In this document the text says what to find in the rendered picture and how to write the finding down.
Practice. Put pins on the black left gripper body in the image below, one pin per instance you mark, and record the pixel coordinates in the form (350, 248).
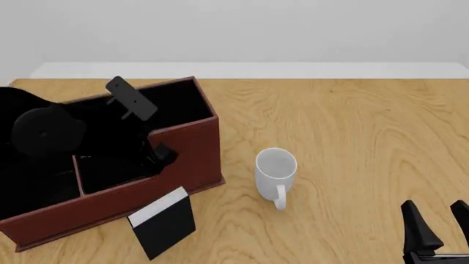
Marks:
(151, 154)

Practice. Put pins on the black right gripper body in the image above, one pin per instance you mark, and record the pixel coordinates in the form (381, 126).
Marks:
(436, 257)

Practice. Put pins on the red-brown desk caddy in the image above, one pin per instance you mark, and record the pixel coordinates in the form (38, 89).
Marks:
(190, 154)

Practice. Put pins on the small flat dark plate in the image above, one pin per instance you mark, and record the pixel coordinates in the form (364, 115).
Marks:
(132, 99)

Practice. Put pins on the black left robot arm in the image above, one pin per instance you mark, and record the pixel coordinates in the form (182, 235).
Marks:
(47, 132)

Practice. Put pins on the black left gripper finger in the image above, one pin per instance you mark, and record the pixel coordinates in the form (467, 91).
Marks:
(166, 154)

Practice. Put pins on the black book with white spine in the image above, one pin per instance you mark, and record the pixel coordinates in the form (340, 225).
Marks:
(165, 228)

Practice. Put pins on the white mug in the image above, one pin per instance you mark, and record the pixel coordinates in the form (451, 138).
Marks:
(274, 176)

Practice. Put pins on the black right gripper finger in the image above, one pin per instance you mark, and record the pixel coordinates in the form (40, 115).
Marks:
(419, 231)
(462, 217)

